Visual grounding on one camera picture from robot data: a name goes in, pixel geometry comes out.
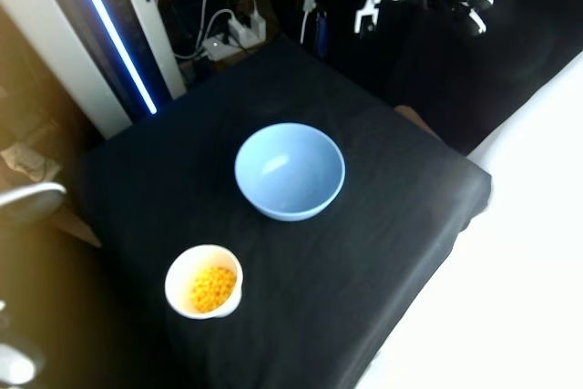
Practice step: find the wide white panel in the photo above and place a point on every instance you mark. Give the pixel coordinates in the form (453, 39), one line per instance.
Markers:
(50, 33)

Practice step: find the white adapter box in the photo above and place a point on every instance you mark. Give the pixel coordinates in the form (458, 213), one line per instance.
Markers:
(217, 48)

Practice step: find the narrow white panel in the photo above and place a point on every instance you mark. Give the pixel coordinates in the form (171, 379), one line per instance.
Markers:
(146, 20)

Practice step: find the blue light strip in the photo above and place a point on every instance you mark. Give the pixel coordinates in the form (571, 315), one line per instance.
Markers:
(116, 40)

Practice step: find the black table cloth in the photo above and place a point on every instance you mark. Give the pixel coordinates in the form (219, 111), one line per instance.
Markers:
(296, 270)

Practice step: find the light blue bowl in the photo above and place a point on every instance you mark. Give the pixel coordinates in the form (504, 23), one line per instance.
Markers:
(291, 170)

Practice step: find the yellow corn kernels pouring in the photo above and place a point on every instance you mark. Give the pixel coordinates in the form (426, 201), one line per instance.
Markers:
(211, 289)

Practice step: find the white sheet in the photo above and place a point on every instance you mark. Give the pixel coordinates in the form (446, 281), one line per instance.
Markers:
(524, 248)

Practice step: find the brown cardboard piece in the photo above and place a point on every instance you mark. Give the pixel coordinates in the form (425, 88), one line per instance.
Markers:
(75, 227)
(414, 119)

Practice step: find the white paper cup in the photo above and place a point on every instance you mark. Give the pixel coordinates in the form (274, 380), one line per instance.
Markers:
(180, 279)

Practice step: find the white plug adapter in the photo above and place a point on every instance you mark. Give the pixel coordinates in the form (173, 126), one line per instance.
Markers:
(254, 11)

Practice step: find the crumpled beige fabric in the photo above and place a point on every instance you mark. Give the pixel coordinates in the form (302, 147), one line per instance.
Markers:
(27, 156)

